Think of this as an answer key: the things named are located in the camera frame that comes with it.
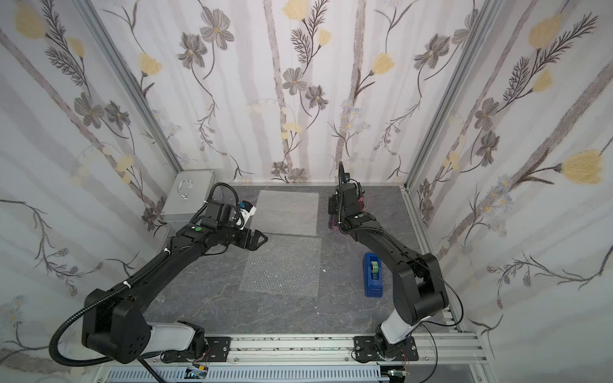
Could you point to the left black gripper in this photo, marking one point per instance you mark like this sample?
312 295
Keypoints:
247 237

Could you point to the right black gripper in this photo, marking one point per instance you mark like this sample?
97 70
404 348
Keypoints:
343 192

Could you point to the single bubble wrap sheet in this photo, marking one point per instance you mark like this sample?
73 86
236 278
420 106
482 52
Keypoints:
285 265

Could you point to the blue tape dispenser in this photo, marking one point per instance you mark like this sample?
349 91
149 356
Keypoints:
372 276

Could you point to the purple bottle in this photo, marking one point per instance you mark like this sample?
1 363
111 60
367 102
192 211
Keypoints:
333 222

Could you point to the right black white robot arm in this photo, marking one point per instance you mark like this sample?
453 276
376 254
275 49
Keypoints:
419 291

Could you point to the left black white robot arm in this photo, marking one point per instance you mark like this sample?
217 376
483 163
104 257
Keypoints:
116 326

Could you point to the bubble wrap sheet stack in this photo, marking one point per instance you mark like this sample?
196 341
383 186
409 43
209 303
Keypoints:
287 213

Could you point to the grey metal case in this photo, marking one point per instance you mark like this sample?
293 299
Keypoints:
187 196

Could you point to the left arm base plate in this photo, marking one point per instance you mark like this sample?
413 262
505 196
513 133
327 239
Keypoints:
210 348

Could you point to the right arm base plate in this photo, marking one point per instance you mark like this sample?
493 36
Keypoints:
376 349

